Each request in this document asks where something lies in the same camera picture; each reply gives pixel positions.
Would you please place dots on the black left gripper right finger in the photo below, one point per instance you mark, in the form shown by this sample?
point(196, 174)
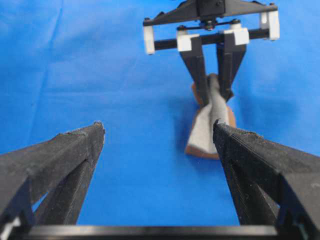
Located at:
point(269, 182)

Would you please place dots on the orange and white sponge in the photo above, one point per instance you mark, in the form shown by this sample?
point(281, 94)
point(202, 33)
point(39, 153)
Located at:
point(200, 140)

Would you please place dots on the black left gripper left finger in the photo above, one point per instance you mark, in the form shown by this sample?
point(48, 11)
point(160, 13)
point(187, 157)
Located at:
point(46, 183)

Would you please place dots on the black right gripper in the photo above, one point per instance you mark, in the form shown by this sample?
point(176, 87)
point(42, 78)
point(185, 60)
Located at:
point(230, 52)

